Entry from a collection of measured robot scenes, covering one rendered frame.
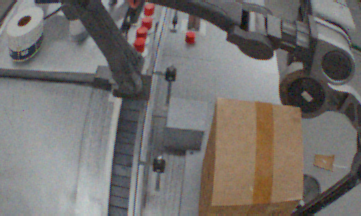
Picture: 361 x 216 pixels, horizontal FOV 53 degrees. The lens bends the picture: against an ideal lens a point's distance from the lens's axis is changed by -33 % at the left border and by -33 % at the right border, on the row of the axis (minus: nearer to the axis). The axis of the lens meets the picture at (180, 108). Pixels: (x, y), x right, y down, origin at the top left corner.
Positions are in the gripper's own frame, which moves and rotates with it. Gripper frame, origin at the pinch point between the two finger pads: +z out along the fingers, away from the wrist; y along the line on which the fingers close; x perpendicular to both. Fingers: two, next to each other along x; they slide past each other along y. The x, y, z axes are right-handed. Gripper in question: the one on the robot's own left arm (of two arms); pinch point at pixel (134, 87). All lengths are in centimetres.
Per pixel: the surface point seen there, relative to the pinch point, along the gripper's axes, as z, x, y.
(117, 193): -16.4, 28.9, 1.2
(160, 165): -18.9, 18.2, -9.7
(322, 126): 118, 3, -105
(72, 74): 11.5, -3.0, 24.2
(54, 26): 27, -24, 43
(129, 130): -2.1, 11.4, -0.2
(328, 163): 99, 25, -109
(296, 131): -29, 7, -42
